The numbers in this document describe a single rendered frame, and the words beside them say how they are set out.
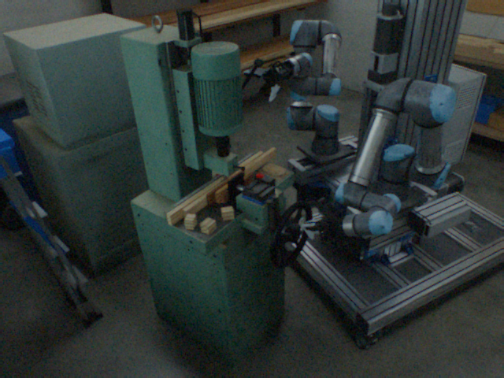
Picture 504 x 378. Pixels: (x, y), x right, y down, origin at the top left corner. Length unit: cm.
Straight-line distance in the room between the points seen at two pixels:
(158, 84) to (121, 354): 143
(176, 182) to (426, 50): 119
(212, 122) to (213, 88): 13
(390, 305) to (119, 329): 145
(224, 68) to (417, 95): 65
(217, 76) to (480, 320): 194
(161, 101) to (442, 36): 119
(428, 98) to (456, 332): 147
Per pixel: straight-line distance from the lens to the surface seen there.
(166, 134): 180
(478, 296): 286
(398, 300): 236
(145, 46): 171
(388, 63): 199
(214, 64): 153
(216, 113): 160
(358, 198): 154
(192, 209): 172
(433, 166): 181
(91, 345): 257
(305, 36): 220
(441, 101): 151
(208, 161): 180
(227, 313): 199
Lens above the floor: 194
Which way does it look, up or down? 34 degrees down
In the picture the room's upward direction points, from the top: 2 degrees counter-clockwise
